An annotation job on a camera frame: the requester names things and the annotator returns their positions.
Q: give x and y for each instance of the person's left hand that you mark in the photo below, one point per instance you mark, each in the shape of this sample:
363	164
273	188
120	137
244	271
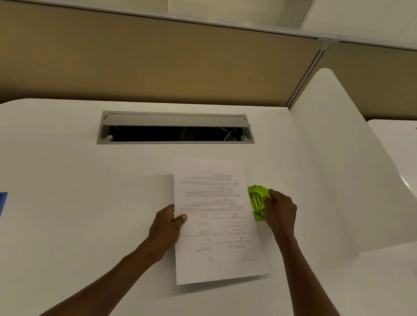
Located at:
162	236

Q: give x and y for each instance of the person's right hand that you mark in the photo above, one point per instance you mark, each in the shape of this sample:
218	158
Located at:
282	217

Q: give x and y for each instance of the green hole punch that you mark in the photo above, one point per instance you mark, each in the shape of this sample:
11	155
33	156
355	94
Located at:
255	200

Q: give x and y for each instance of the white printed paper sheet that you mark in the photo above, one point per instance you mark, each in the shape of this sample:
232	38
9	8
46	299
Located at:
210	236

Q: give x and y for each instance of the person's right forearm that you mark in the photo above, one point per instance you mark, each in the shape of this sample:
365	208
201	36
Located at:
318	312

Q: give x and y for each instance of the person's left forearm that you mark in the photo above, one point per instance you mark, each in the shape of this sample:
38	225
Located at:
100	289

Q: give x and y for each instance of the white desk divider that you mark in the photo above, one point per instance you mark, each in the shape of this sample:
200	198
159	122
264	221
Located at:
345	160

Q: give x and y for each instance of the beige partition panel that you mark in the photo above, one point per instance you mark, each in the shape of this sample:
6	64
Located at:
406	86
129	61

